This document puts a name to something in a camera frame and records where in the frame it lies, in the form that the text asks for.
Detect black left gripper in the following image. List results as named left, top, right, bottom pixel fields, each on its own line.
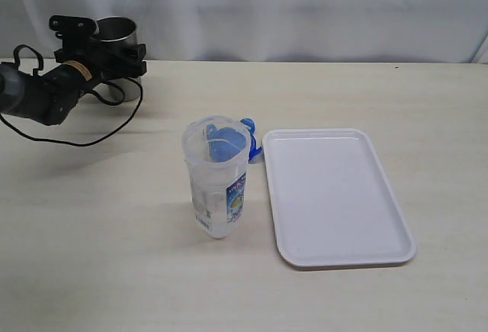
left=48, top=15, right=146, bottom=84

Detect stainless steel cup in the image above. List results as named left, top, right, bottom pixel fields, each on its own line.
left=95, top=16, right=140, bottom=102

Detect blue container lid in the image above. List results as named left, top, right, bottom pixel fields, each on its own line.
left=205, top=118, right=262, bottom=163

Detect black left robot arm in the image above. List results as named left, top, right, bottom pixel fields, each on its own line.
left=1, top=15, right=147, bottom=126

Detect clear plastic container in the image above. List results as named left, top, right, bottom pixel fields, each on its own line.
left=182, top=115, right=251, bottom=239

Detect white plastic tray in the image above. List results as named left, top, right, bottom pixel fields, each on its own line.
left=262, top=128, right=416, bottom=269

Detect white backdrop cloth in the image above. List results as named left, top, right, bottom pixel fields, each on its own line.
left=1, top=0, right=487, bottom=63

